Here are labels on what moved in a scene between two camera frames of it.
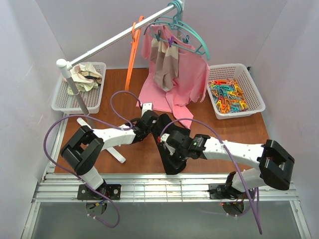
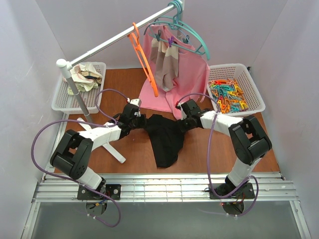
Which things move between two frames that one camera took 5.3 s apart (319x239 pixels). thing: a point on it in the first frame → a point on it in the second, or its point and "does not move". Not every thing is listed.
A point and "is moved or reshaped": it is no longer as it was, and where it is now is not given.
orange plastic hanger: (134, 42) → (134, 39)
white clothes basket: (64, 103) does not move
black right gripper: (167, 151) → (183, 122)
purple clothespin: (170, 40) does not move
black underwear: (161, 121) is moved or reshaped
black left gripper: (153, 119) → (140, 120)
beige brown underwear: (165, 59) does not move
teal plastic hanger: (177, 22) does not move
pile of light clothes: (85, 76) does not move
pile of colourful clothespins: (228, 96) does not move
